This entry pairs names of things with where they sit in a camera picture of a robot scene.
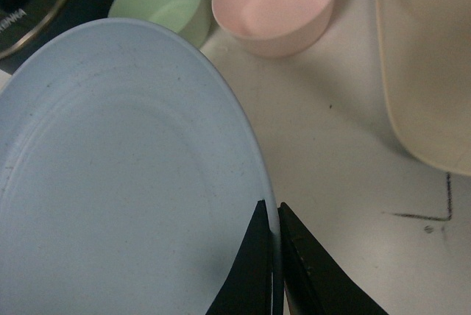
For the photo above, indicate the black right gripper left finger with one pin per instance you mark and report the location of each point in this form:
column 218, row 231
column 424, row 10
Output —
column 249, row 287

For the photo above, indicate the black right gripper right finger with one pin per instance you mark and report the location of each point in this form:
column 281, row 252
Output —
column 315, row 283

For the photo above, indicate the light blue plate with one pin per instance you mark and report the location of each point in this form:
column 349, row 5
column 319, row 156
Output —
column 129, row 175

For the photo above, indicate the pink plastic bowl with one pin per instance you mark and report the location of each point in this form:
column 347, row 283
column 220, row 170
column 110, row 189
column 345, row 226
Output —
column 274, row 28

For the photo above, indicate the cream white toaster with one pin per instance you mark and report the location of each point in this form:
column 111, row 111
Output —
column 425, row 60

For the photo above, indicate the green plastic bowl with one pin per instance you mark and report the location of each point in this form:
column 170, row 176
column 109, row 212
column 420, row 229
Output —
column 190, row 19

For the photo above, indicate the dark blue pot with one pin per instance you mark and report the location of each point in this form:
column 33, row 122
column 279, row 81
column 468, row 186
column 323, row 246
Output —
column 72, row 14

